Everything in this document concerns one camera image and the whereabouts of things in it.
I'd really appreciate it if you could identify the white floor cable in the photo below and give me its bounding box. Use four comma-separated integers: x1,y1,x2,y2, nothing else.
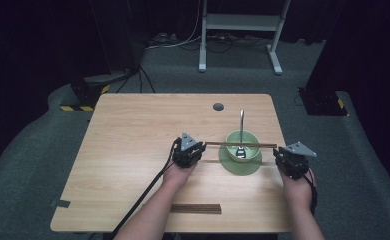
145,0,203,51

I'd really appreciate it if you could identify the green round plate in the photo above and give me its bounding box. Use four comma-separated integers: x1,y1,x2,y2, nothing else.
218,143,263,176

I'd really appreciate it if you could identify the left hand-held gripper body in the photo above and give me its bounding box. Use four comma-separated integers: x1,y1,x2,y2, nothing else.
170,132,205,169

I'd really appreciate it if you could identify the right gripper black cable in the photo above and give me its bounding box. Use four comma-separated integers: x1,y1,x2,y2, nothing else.
302,167,319,217

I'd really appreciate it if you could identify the single dark wooden chopstick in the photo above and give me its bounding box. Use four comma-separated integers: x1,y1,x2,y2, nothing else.
205,141,278,146
205,143,278,148

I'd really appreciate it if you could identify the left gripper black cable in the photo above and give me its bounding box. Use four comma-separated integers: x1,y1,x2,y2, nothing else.
110,139,179,238

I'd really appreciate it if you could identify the black floor cable pair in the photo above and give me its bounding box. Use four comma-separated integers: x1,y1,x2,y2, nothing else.
116,63,157,95

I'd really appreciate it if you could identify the white metal desk frame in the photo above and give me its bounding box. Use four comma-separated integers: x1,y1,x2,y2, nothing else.
198,0,292,76

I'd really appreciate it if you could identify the person's right hand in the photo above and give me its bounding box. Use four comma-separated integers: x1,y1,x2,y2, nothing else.
278,166,318,212

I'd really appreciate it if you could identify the black stand base yellow mark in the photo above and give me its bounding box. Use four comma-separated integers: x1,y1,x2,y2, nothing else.
297,87,349,117

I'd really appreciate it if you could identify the grey tape strip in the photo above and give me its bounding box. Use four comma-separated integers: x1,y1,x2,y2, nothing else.
50,198,72,209

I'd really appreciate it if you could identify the black stand base striped edge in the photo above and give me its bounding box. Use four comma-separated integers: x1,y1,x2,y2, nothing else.
59,73,112,113

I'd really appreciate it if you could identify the black floor cable bundle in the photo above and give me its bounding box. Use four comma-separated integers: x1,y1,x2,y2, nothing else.
178,32,271,54

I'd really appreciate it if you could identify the person's left hand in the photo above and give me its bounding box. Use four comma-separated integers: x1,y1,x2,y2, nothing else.
162,161,198,192

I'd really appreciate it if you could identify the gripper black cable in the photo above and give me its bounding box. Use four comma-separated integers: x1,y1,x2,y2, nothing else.
302,167,319,217
110,139,179,238

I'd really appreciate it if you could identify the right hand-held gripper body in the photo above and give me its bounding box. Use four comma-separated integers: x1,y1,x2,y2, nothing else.
277,141,318,181

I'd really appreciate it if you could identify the floor power strip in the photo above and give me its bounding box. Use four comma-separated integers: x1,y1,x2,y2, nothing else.
147,31,179,46

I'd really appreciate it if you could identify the metal spoon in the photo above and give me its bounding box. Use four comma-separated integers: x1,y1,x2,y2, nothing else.
235,109,247,159

